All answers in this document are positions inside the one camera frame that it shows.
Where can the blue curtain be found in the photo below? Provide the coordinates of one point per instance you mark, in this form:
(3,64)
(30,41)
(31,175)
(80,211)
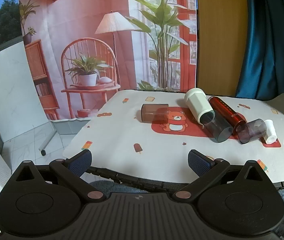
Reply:
(272,42)

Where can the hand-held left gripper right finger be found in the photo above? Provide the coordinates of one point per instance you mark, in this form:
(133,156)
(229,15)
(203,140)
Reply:
(199,163)

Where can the red metallic cup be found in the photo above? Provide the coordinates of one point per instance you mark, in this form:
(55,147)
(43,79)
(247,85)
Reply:
(228,111)

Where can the small white cup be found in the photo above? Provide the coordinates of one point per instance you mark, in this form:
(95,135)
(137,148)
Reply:
(270,131)

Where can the wooden panel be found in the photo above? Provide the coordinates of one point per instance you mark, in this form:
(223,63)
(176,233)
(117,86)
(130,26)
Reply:
(220,37)

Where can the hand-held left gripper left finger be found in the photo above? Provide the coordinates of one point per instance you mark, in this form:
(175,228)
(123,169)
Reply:
(81,162)

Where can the dark grey translucent cup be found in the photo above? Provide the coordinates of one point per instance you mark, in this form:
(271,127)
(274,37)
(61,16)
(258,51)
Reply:
(219,130)

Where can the purple translucent cup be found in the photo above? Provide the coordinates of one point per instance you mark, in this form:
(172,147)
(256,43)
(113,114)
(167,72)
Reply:
(253,130)

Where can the printed room backdrop cloth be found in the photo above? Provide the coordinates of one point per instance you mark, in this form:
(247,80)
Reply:
(81,30)

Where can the brown translucent cup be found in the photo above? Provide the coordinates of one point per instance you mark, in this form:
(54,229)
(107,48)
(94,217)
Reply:
(152,112)

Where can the backdrop stand with wheel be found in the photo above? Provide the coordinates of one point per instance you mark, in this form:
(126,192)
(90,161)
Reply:
(47,142)

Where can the bear printed table mat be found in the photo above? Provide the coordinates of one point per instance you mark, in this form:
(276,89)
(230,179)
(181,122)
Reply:
(122,130)

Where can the black ribbed foam mat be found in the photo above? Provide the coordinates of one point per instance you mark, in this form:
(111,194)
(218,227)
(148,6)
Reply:
(137,178)

